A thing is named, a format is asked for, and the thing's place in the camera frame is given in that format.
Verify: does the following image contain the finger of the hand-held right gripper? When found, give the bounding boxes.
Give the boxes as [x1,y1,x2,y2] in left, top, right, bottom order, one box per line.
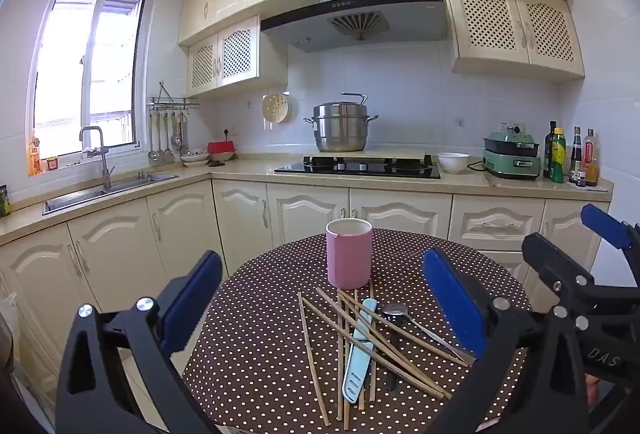
[580,203,640,285]
[521,233,621,330]

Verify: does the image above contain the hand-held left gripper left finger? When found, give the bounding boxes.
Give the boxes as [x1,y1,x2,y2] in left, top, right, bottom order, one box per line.
[55,250,223,434]

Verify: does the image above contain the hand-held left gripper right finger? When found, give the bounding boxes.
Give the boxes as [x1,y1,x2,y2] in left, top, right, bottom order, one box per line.
[422,248,591,434]

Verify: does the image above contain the light blue sheathed knife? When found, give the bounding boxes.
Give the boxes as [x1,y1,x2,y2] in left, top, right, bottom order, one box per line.
[341,298,378,404]

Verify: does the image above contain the pink ceramic cup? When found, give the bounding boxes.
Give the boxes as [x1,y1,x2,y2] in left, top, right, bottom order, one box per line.
[326,218,373,290]

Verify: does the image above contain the bunch of wooden chopsticks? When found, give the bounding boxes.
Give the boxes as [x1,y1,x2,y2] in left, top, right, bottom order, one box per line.
[297,281,473,432]

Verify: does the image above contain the clear bottle red label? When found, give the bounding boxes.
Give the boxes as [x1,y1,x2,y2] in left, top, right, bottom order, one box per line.
[584,128,599,187]

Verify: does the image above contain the dark soy sauce bottle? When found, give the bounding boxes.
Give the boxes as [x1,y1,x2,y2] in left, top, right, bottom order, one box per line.
[570,126,583,185]

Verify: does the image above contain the green bottle yellow cap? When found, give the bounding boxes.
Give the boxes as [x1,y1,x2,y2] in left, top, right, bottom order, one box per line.
[550,128,567,184]

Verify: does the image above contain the round polka-dot table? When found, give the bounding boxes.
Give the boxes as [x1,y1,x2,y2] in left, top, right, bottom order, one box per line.
[182,228,533,434]

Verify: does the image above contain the cream base kitchen cabinets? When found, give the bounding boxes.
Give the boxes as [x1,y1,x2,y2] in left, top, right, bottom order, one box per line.
[0,179,613,395]

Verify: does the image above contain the dark oil bottle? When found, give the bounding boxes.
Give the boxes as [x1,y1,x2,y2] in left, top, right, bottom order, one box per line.
[544,121,558,179]

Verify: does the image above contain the green electric cooker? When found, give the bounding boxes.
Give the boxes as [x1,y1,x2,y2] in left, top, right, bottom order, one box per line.
[482,127,543,181]

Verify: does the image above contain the white ceramic bowl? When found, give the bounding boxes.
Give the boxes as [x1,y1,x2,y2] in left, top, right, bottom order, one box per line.
[437,152,471,175]

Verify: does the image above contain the stainless steel sink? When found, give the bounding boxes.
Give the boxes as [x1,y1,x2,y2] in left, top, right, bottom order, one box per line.
[42,171,179,216]

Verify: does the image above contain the hanging metal spatula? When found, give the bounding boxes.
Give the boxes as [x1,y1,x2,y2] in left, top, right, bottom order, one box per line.
[162,111,176,163]

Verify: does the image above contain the hanging metal ladle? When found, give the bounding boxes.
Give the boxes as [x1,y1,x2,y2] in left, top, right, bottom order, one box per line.
[148,111,161,162]

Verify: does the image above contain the red container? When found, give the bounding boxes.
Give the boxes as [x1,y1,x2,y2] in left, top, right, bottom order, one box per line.
[207,141,236,161]

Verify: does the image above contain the metal kitchen faucet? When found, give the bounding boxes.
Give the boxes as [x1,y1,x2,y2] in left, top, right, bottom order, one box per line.
[79,125,117,192]

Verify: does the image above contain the black glass gas cooktop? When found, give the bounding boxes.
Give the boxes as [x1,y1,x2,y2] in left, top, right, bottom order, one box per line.
[273,155,442,180]

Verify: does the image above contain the round cream perforated plate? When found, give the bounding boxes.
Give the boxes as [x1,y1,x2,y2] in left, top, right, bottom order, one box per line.
[261,93,289,123]

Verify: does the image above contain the stainless steel steamer pot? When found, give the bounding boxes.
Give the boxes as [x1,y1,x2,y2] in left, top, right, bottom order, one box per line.
[303,93,379,153]

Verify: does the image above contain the orange bottle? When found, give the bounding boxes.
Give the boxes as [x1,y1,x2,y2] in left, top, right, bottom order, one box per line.
[27,134,42,177]

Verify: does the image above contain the wide cream lattice cabinet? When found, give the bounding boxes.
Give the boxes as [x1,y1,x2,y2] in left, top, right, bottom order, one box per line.
[442,0,586,82]

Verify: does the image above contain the small cream lattice cabinet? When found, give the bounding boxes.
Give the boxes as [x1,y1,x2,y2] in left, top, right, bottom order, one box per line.
[186,14,289,98]

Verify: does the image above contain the sliding glass window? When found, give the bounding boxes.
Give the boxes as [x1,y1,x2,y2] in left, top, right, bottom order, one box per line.
[27,0,151,177]

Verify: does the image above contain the grey range hood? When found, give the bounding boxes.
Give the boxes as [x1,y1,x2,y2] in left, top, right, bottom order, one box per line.
[260,0,448,54]

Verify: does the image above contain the metal wall utensil rack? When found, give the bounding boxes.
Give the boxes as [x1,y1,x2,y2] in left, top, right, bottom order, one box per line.
[146,82,200,111]

